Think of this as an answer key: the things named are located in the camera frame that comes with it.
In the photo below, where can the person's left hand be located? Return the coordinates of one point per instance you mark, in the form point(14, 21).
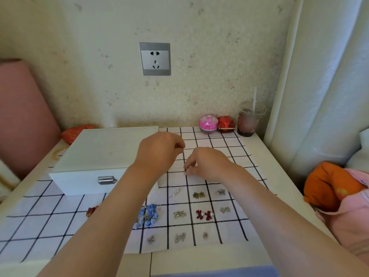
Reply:
point(158, 152)

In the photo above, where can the person's right hand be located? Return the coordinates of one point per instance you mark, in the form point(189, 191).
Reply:
point(213, 165)

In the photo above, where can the white wooden jewelry box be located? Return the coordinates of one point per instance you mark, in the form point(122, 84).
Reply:
point(98, 150)

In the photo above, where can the red-brown drop earring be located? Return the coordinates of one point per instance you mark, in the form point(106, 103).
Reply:
point(91, 211)

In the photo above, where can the person's left forearm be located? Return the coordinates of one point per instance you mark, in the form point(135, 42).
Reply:
point(101, 227)

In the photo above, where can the person's right forearm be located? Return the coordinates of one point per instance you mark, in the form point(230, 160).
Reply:
point(288, 227)

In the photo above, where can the pink round trinket box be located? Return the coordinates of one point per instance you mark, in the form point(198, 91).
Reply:
point(208, 122)

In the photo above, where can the red faceted gift box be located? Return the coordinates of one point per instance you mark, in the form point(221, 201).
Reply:
point(226, 124)

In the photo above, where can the red heart-shaped box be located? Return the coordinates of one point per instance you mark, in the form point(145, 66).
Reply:
point(75, 133)

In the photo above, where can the clear plastic drink cup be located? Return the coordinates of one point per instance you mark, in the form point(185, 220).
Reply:
point(249, 121)

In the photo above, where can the white drinking straw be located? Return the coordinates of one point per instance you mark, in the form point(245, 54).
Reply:
point(254, 98)

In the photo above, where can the thin gold bangle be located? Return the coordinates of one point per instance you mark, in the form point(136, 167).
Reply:
point(55, 153)

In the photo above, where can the orange plush cushion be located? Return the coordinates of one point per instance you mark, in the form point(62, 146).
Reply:
point(325, 187)

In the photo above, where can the white padded headboard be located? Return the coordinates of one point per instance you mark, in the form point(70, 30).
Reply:
point(317, 83)

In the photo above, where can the white black-grid table cloth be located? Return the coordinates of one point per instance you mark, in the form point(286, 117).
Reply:
point(43, 227)

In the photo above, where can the pink rolled mat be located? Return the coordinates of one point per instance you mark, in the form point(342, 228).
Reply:
point(23, 121)

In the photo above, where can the pink plaid blanket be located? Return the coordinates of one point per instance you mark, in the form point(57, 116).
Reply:
point(351, 222)

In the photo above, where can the cream gold floral curtain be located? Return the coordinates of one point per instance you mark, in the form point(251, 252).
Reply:
point(7, 178)

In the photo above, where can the grey wall socket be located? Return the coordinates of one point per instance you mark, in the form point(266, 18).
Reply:
point(155, 59)

